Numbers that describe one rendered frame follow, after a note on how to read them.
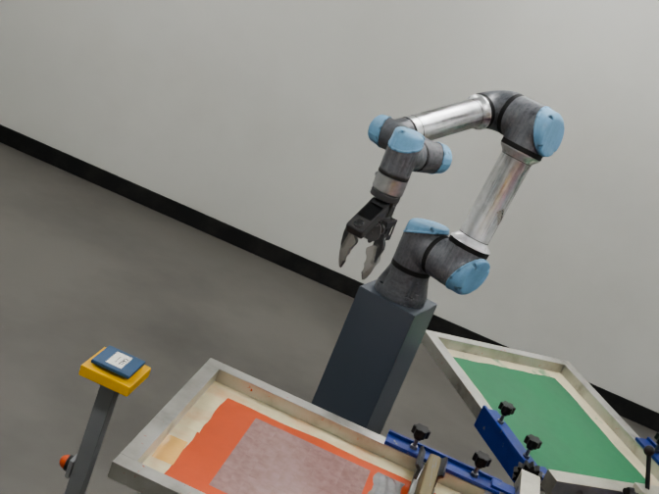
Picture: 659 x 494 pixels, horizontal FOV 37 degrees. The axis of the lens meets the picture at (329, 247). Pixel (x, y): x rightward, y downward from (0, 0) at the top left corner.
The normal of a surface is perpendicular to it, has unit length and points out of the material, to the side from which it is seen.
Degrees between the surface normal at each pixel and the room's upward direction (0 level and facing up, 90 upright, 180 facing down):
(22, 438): 0
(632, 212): 90
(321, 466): 0
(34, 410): 0
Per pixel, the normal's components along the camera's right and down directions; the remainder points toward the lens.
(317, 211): -0.22, 0.25
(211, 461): 0.35, -0.88
